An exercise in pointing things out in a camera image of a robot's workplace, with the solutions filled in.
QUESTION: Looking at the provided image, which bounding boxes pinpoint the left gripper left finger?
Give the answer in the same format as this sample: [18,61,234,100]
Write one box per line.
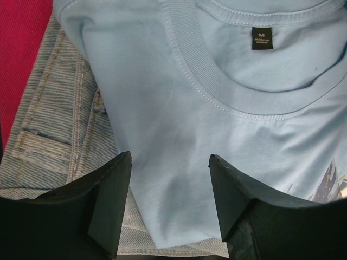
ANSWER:
[1,152,132,259]

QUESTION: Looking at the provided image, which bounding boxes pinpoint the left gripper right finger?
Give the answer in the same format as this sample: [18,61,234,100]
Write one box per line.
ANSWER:
[209,154,346,259]

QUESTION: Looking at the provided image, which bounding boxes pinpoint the light denim shorts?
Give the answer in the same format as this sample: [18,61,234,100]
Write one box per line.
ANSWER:
[1,17,228,259]

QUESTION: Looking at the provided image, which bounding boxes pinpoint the light blue t-shirt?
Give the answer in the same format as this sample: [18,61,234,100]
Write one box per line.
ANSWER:
[54,1,346,249]

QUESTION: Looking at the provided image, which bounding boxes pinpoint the magenta pink cloth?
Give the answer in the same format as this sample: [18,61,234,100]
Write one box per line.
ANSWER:
[1,0,53,144]

